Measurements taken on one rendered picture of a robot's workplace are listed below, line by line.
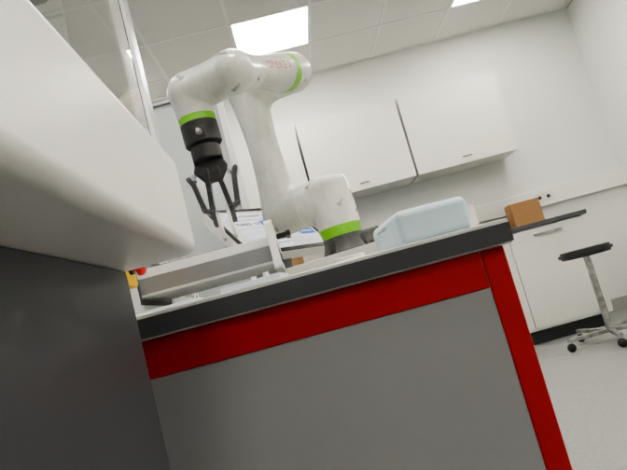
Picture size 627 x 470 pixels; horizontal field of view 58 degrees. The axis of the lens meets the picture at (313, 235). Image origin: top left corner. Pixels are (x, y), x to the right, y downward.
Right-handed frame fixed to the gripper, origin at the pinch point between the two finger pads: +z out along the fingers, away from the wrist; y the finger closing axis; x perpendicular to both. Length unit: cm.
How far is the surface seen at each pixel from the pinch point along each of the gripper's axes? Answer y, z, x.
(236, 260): 0.9, 10.2, -10.6
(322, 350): 13, 30, -69
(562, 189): 264, -11, 359
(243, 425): 2, 35, -69
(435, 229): 30, 20, -67
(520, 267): 179, 41, 294
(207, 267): -5.6, 9.8, -10.6
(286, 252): 12, 1, 91
